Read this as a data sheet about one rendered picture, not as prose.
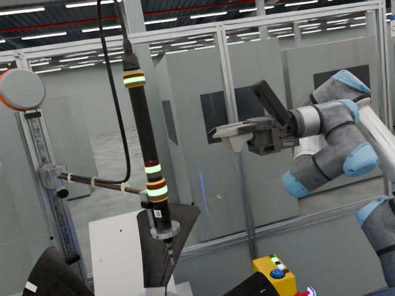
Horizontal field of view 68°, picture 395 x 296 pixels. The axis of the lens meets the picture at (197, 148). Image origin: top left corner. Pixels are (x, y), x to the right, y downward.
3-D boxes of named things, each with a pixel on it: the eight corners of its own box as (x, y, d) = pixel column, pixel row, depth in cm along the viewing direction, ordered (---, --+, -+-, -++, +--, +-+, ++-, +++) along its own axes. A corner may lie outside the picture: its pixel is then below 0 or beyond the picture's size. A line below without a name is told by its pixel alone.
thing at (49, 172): (43, 188, 113) (36, 167, 111) (61, 182, 118) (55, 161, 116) (53, 191, 106) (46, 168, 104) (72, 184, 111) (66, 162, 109)
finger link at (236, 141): (221, 158, 64) (257, 149, 67) (217, 132, 63) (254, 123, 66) (216, 157, 67) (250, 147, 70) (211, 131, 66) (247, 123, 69)
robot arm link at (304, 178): (285, 108, 115) (273, 181, 75) (309, 90, 108) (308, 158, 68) (306, 129, 116) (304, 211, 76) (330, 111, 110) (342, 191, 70)
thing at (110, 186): (58, 179, 107) (57, 175, 107) (62, 178, 108) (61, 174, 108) (147, 197, 70) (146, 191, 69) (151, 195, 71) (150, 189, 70)
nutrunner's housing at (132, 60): (156, 243, 70) (113, 42, 61) (168, 235, 72) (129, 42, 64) (167, 247, 67) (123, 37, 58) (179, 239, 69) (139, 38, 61)
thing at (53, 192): (65, 263, 120) (23, 114, 109) (77, 257, 124) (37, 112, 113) (68, 265, 118) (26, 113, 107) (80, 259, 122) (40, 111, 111)
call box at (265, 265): (255, 283, 120) (251, 259, 118) (277, 276, 121) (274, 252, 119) (273, 309, 104) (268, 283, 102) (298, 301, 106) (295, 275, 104)
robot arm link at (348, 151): (343, 187, 72) (321, 150, 78) (388, 162, 66) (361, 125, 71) (328, 184, 67) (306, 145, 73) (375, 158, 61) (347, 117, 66)
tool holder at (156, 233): (140, 234, 70) (131, 195, 69) (162, 221, 75) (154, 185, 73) (164, 242, 64) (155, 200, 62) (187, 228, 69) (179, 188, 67)
